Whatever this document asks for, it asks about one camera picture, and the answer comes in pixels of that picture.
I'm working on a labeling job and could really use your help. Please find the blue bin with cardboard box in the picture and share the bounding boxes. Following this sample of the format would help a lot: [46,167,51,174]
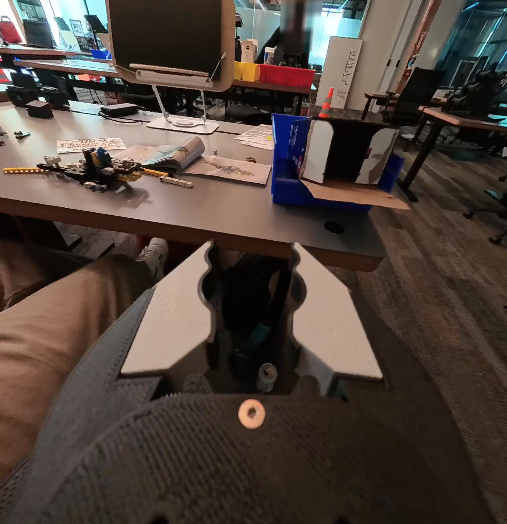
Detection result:
[271,113,405,213]

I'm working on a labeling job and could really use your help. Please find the white sign board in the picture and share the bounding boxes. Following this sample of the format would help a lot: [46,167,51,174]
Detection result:
[326,36,363,109]

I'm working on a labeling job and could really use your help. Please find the flat instruction booklet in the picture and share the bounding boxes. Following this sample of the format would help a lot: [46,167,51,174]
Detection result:
[184,156,272,187]

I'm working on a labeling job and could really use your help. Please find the black power adapter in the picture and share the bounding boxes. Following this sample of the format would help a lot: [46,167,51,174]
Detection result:
[100,103,140,117]

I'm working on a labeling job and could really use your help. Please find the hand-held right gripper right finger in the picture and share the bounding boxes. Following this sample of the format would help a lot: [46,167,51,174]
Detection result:
[290,242,384,398]

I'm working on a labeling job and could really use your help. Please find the long wooden desk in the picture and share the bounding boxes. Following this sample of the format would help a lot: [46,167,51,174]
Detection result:
[14,59,119,79]
[0,45,78,59]

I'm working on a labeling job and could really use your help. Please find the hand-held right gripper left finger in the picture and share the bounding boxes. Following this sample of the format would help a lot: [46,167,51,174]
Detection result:
[120,241,217,379]

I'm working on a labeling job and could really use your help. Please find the red storage bin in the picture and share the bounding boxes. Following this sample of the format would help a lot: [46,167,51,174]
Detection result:
[258,63,316,88]

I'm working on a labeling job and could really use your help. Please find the office chair wheel base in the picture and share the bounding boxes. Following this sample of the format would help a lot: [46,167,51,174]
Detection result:
[462,172,507,246]

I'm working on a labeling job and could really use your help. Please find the striped sticker sheet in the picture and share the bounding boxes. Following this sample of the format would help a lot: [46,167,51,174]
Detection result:
[57,137,127,154]

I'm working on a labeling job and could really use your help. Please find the wooden side desk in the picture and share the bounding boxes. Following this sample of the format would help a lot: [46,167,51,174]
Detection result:
[397,106,507,203]

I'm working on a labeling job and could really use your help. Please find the lego model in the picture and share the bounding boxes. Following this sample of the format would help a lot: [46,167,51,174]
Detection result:
[36,147,145,193]

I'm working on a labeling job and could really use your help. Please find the yellow storage bin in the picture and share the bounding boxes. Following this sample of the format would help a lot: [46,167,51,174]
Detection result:
[234,61,261,82]

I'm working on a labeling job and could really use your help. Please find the white sneaker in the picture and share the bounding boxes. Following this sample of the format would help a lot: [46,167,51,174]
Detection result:
[137,237,169,279]

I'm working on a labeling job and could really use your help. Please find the black device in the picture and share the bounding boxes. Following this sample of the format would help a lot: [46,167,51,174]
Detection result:
[5,86,41,107]

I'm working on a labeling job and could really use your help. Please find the person's khaki trouser leg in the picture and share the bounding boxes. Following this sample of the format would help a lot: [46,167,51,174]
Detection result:
[0,239,94,316]
[0,254,158,488]

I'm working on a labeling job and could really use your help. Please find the red bag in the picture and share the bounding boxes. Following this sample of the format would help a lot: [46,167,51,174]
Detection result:
[0,16,22,46]

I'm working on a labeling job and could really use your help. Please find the black adapter cable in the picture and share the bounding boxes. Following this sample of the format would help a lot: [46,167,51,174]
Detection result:
[100,111,156,124]

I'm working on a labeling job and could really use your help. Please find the clear plastic bags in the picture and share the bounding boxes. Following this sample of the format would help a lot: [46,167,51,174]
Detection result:
[234,124,274,150]

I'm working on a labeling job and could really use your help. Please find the open cardboard box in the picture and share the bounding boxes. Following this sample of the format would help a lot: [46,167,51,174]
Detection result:
[292,116,411,210]

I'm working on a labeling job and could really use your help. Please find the open instruction booklet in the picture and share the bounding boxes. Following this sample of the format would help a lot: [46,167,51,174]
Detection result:
[114,136,206,172]

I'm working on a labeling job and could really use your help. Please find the dark monitor on white stand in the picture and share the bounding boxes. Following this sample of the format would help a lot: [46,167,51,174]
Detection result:
[106,0,235,133]

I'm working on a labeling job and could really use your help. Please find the black office chair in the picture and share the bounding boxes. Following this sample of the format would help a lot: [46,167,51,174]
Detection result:
[382,67,446,125]

